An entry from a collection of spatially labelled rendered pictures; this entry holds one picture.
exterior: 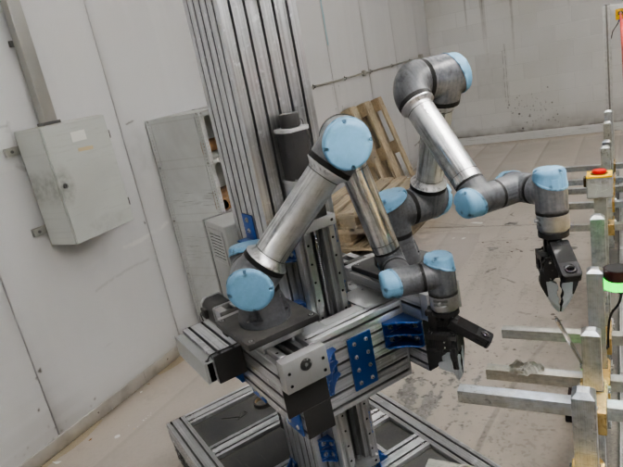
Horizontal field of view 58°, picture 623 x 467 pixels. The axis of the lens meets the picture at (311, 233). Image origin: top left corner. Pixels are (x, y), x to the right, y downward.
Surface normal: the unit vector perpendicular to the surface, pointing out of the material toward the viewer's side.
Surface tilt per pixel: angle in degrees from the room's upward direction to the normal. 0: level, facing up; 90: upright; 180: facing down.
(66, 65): 90
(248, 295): 95
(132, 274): 90
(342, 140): 85
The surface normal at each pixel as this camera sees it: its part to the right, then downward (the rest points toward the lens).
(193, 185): -0.46, 0.34
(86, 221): 0.87, -0.02
